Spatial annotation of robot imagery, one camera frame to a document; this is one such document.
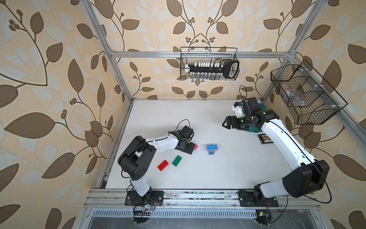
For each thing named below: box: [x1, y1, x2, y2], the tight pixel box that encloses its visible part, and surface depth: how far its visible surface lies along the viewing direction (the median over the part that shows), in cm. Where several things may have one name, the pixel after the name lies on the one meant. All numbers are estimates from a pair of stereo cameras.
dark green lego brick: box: [171, 155, 183, 168], surface depth 88 cm
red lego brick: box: [157, 159, 170, 172], surface depth 87 cm
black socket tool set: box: [184, 59, 240, 79], surface depth 86 cm
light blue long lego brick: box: [206, 144, 219, 152], surface depth 88 cm
